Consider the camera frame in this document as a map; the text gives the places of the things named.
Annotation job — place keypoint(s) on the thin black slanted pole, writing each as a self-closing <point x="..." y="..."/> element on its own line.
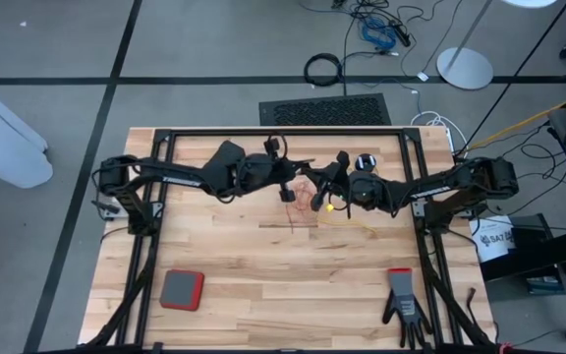
<point x="516" y="76"/>

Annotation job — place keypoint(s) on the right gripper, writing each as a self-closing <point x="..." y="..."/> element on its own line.
<point x="334" y="179"/>

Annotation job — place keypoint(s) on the white labelled box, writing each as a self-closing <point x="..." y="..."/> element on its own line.
<point x="492" y="243"/>

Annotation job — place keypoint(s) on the red clamp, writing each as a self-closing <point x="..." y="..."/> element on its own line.
<point x="505" y="348"/>

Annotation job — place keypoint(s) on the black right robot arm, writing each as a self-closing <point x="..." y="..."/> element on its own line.
<point x="435" y="189"/>

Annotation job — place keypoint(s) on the white plastic bin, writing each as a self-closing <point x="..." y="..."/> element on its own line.
<point x="3" y="147"/>

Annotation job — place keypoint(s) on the black side cart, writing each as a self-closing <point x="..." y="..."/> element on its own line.
<point x="558" y="251"/>

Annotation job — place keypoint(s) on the grey and black work glove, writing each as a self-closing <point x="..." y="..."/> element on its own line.
<point x="405" y="305"/>

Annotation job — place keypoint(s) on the grey pad with red edge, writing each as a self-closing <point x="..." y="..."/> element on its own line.
<point x="182" y="289"/>

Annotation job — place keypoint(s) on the blue box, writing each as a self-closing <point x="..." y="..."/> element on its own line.
<point x="546" y="286"/>

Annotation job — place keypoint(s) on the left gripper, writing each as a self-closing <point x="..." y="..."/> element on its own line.
<point x="280" y="172"/>

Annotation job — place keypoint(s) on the black fabric pouch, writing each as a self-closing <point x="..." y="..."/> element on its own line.
<point x="226" y="151"/>

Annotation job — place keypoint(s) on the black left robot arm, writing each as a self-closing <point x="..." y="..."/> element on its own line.
<point x="175" y="179"/>

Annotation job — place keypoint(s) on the black aluminium table frame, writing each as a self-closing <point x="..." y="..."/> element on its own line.
<point x="214" y="132"/>

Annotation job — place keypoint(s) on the small white adapter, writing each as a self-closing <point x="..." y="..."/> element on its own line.
<point x="423" y="76"/>

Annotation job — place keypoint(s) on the black power strip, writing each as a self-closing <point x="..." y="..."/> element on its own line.
<point x="402" y="35"/>

